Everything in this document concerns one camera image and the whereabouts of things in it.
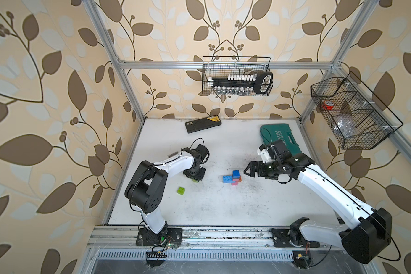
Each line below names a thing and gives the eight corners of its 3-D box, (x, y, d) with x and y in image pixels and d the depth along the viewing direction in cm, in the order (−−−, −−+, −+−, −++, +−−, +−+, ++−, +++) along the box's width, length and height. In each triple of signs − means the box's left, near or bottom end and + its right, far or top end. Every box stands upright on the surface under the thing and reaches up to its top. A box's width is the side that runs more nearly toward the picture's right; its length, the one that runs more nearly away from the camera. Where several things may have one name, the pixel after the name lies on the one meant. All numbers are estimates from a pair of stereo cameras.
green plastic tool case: (265, 155, 104) (267, 150, 100) (259, 129, 118) (261, 123, 114) (298, 155, 104) (302, 150, 100) (288, 129, 118) (291, 123, 114)
